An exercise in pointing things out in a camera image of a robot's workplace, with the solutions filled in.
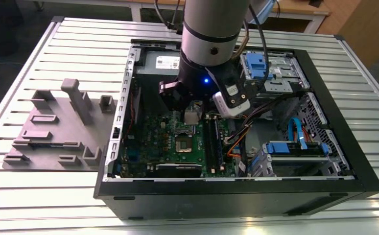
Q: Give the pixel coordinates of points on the metal disk bay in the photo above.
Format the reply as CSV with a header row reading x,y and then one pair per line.
x,y
261,169

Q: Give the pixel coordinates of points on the RAM stick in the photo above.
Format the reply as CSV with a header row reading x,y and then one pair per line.
x,y
45,146

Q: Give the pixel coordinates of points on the hard disk in blue carrier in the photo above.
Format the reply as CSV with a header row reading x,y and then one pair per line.
x,y
280,148

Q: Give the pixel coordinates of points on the silver CPU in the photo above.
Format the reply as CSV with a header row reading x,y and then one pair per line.
x,y
190,118

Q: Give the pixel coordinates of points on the graphics card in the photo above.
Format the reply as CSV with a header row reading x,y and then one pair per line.
x,y
176,170

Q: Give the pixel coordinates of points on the blue VGA port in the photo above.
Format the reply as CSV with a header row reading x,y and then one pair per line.
x,y
117,170

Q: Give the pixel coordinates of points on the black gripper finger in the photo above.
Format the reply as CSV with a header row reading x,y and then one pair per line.
x,y
172,95

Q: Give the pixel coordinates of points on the grey power supply unit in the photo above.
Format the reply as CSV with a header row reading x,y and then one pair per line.
x,y
153,93

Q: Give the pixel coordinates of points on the blue expansion slot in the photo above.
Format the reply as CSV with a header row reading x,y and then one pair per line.
x,y
133,155

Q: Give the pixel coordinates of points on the table corner cap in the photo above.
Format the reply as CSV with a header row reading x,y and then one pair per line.
x,y
337,37
57,19

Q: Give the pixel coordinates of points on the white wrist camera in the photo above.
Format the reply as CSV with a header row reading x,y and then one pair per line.
x,y
225,110

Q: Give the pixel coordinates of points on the CPU socket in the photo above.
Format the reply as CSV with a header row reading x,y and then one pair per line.
x,y
186,145

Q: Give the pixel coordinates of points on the wooden cabinet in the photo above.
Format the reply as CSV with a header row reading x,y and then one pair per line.
x,y
365,24

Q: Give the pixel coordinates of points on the black RAM slot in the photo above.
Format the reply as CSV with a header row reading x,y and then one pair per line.
x,y
217,144

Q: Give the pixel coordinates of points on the green motherboard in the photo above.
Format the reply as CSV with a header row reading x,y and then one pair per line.
x,y
156,149

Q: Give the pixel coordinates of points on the black PC case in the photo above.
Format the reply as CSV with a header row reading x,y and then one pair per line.
x,y
208,203

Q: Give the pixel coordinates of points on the metal optical drive cage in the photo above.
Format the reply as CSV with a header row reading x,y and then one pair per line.
x,y
280,85

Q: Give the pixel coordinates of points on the grey parts rack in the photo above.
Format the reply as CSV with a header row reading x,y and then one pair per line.
x,y
65,127

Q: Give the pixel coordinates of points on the blue plastic drive latch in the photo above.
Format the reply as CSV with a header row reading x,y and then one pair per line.
x,y
256,66

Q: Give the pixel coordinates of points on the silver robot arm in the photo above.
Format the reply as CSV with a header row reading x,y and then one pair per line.
x,y
208,29

